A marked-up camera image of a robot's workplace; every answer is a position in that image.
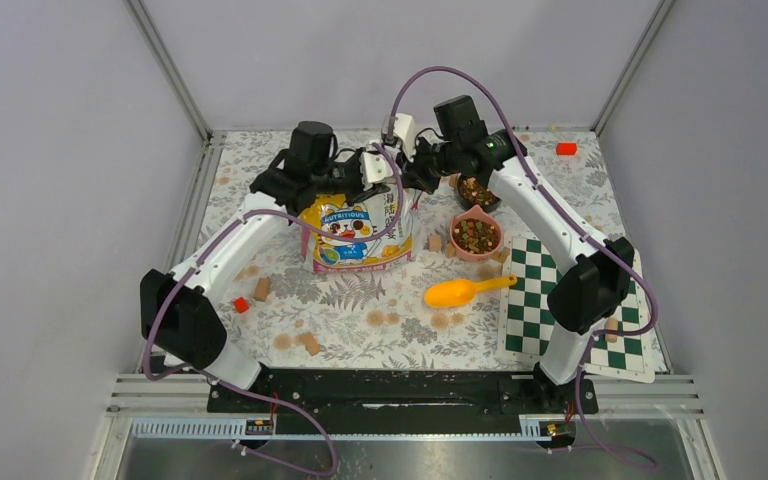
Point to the pet food bag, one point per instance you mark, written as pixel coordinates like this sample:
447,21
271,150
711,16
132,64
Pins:
374,234

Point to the wooden block front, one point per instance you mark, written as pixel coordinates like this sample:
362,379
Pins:
310,343

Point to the floral table mat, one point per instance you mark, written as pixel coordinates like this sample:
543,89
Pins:
379,320

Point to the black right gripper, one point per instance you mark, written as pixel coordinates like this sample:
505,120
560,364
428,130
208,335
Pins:
411,171

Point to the red block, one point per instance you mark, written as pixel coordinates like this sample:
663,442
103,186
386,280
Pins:
566,148
240,305

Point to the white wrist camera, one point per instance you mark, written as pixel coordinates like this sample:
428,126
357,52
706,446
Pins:
373,166
400,131

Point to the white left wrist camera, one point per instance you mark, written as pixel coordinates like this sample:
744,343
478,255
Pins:
373,166

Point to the wooden cylinder on checkerboard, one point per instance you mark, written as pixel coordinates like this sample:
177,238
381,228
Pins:
612,326

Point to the red block at back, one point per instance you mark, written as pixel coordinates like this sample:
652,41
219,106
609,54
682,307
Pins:
566,148

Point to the red block at front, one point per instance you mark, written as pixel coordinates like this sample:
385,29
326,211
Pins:
240,305

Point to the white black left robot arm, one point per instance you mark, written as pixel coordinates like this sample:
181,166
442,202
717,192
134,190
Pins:
178,307

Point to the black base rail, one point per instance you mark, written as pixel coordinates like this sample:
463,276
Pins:
390,402

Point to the black round lid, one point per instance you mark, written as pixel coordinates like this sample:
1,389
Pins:
469,192

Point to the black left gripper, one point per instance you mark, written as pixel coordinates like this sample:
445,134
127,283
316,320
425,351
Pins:
360,193

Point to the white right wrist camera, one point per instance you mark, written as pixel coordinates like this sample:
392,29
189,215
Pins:
400,131

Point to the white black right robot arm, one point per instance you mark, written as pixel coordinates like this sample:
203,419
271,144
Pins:
595,272

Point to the pink pet food bowl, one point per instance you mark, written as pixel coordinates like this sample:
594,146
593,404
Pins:
475,235

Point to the yellow plastic scoop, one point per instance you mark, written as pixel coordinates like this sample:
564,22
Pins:
459,292

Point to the wooden cylinder near bowl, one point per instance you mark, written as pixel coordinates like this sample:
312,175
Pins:
435,243

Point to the green white checkerboard mat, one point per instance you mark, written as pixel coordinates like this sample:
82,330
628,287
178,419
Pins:
525,324

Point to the wooden block left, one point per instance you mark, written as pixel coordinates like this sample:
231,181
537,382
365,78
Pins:
262,289

